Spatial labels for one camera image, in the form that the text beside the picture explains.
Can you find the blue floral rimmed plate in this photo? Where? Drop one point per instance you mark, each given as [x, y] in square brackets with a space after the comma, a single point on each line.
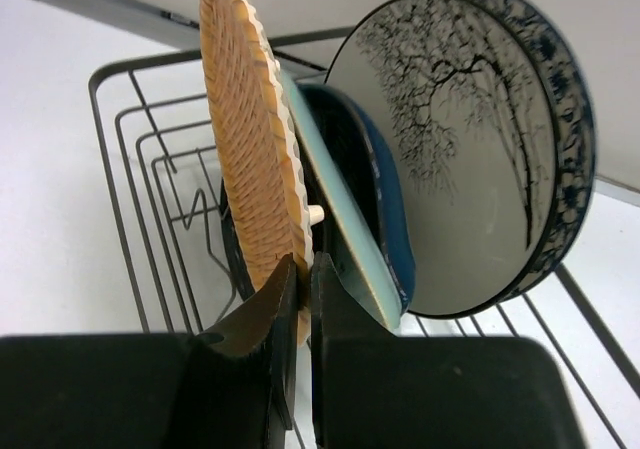
[577, 128]

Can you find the dark blue leaf-shaped dish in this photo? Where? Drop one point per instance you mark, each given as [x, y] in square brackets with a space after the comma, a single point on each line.
[364, 159]

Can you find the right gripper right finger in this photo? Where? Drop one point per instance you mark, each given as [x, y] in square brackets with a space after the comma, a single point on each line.
[373, 389]

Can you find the light green rectangular tray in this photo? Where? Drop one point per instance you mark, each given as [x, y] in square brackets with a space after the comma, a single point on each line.
[356, 256]

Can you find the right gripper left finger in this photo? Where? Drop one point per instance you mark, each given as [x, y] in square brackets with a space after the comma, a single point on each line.
[228, 387]

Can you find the grey wire dish rack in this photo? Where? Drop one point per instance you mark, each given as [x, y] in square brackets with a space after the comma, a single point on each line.
[164, 183]

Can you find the cream plate with tree pattern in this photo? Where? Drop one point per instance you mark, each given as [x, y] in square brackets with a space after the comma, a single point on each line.
[465, 112]

